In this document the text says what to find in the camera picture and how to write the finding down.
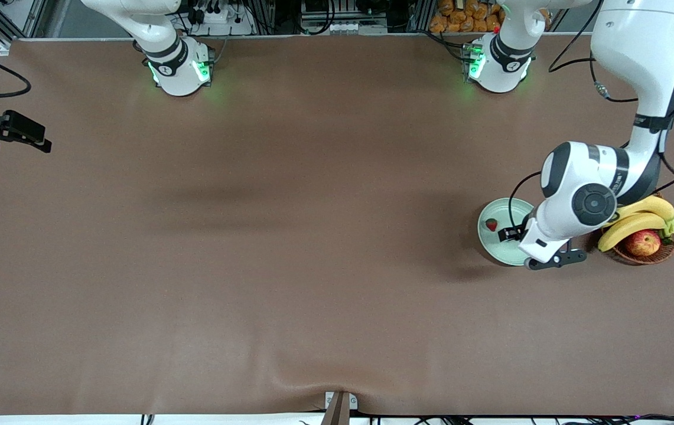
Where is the pale green round plate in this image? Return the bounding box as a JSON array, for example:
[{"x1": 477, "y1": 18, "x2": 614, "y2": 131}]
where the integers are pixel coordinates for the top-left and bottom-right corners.
[{"x1": 477, "y1": 198, "x2": 535, "y2": 267}]

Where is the brown wicker basket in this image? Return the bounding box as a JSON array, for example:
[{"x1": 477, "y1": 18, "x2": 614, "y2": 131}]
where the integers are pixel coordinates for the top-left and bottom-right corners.
[{"x1": 600, "y1": 192, "x2": 674, "y2": 265}]

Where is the red apple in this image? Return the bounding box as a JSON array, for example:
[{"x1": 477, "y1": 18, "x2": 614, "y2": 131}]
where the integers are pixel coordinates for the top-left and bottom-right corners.
[{"x1": 624, "y1": 229, "x2": 662, "y2": 257}]

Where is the brown table cover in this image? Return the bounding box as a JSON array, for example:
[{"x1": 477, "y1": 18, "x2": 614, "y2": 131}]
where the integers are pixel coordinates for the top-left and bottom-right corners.
[{"x1": 0, "y1": 32, "x2": 674, "y2": 417}]

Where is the pack of brown bread rolls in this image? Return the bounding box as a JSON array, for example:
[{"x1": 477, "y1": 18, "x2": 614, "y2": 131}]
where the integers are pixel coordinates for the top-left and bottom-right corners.
[{"x1": 429, "y1": 0, "x2": 512, "y2": 34}]

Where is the white power strip with plugs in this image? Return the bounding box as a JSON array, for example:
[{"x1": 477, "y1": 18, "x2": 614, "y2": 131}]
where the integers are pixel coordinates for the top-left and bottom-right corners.
[{"x1": 186, "y1": 0, "x2": 255, "y2": 36}]

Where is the long white socket strip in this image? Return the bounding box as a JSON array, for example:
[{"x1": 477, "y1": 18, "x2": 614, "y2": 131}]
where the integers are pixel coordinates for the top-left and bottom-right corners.
[{"x1": 328, "y1": 22, "x2": 388, "y2": 34}]

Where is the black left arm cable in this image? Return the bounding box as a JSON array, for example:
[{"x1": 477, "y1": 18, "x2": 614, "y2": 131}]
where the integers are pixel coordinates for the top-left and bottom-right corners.
[{"x1": 508, "y1": 0, "x2": 674, "y2": 231}]

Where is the aluminium frame post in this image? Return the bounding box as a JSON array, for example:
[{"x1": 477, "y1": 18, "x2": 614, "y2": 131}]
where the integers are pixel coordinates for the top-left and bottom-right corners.
[
  {"x1": 409, "y1": 0, "x2": 437, "y2": 33},
  {"x1": 249, "y1": 0, "x2": 281, "y2": 35}
]

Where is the table edge camera post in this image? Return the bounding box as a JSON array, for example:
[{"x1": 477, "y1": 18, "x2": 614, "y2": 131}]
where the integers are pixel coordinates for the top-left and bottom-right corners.
[{"x1": 321, "y1": 391, "x2": 359, "y2": 425}]

